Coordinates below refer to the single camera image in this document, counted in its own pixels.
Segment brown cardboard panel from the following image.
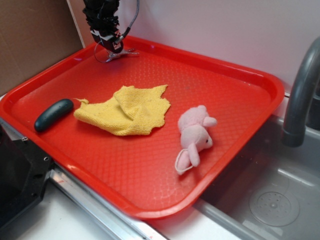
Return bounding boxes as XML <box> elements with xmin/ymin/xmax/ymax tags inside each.
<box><xmin>0</xmin><ymin>0</ymin><xmax>93</xmax><ymax>95</ymax></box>

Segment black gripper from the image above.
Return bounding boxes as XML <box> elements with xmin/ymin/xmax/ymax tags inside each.
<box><xmin>82</xmin><ymin>0</ymin><xmax>124</xmax><ymax>53</ymax></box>

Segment pink plush toy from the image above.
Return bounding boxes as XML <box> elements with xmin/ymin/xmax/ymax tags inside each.
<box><xmin>174</xmin><ymin>105</ymin><xmax>217</xmax><ymax>175</ymax></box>

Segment dark green toy cucumber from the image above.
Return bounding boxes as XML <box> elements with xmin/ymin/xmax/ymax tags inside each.
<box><xmin>33</xmin><ymin>98</ymin><xmax>74</xmax><ymax>132</ymax></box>

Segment round sink drain cover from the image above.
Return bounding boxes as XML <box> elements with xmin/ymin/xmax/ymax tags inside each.
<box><xmin>249</xmin><ymin>190</ymin><xmax>300</xmax><ymax>227</ymax></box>

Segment silver keys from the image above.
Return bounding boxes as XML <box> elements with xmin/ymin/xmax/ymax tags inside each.
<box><xmin>93</xmin><ymin>41</ymin><xmax>140</xmax><ymax>63</ymax></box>

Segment grey faucet spout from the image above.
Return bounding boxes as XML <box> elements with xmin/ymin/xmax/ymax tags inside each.
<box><xmin>281</xmin><ymin>38</ymin><xmax>320</xmax><ymax>147</ymax></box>

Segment yellow knitted cloth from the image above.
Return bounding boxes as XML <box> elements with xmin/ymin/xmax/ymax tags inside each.
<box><xmin>73</xmin><ymin>85</ymin><xmax>171</xmax><ymax>137</ymax></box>

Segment red plastic tray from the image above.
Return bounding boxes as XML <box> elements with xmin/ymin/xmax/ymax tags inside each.
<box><xmin>0</xmin><ymin>36</ymin><xmax>285</xmax><ymax>220</ymax></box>

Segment braided grey cable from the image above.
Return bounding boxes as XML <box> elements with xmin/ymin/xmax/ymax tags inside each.
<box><xmin>115</xmin><ymin>0</ymin><xmax>140</xmax><ymax>43</ymax></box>

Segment grey sink basin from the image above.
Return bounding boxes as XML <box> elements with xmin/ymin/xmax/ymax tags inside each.
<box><xmin>195</xmin><ymin>117</ymin><xmax>320</xmax><ymax>240</ymax></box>

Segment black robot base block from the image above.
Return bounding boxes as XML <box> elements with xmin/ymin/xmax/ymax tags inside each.
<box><xmin>0</xmin><ymin>127</ymin><xmax>53</xmax><ymax>230</ymax></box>

